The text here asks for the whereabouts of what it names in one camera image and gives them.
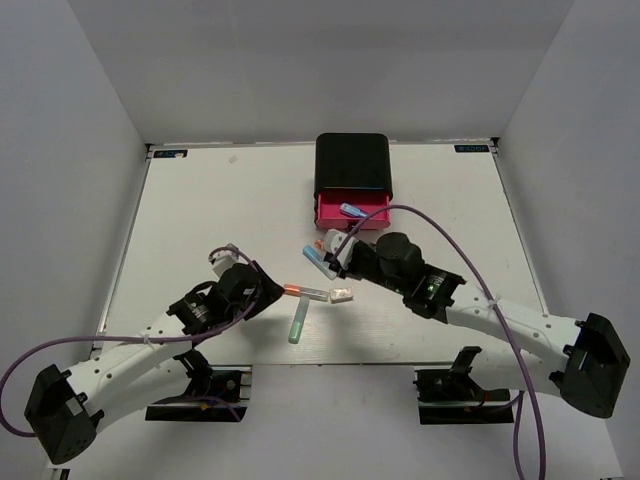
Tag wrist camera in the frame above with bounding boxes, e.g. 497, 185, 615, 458
208, 243, 240, 278
323, 229, 347, 255

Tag blue transparent correction tape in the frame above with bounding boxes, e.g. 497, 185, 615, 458
339, 203, 368, 219

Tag white staples box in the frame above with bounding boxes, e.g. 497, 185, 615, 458
329, 287, 354, 304

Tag blue table label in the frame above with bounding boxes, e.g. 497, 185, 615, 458
454, 144, 490, 153
153, 149, 188, 159

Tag light blue glue stick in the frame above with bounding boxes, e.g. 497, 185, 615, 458
302, 245, 337, 280

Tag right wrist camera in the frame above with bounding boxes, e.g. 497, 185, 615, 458
323, 229, 347, 255

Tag right blue table label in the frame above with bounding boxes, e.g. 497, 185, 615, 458
454, 144, 490, 153

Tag pink drawer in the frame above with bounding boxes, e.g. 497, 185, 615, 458
315, 189, 391, 230

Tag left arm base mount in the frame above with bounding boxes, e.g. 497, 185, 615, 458
145, 350, 252, 423

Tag orange cap highlighter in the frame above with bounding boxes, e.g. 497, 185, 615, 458
283, 284, 329, 302

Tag green highlighter pen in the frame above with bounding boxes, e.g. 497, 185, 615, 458
288, 296, 310, 344

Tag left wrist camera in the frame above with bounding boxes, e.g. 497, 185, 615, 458
208, 243, 240, 278

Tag left blue table label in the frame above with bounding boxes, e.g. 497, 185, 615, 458
153, 149, 188, 159

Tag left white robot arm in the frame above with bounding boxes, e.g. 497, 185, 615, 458
25, 263, 284, 465

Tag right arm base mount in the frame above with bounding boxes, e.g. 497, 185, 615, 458
413, 346, 517, 426

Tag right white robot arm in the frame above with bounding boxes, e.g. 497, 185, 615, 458
322, 229, 630, 419

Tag black drawer cabinet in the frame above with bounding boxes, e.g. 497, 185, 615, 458
314, 132, 393, 199

